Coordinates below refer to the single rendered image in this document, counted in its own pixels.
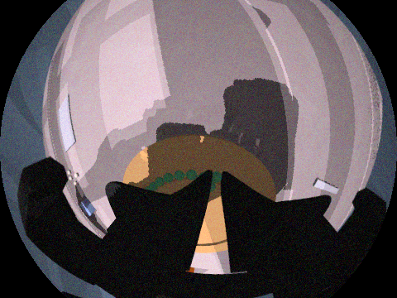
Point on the tan round bead board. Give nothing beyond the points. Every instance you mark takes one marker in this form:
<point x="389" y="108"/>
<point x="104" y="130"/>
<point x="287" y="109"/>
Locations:
<point x="200" y="153"/>

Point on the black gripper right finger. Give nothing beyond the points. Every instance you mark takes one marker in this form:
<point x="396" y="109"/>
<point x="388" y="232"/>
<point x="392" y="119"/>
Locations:
<point x="252" y="220"/>

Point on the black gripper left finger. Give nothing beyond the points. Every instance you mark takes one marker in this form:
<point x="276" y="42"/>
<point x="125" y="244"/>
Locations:
<point x="181" y="213"/>

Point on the blue block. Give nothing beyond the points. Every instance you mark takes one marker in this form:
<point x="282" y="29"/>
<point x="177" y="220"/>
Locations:
<point x="87" y="207"/>

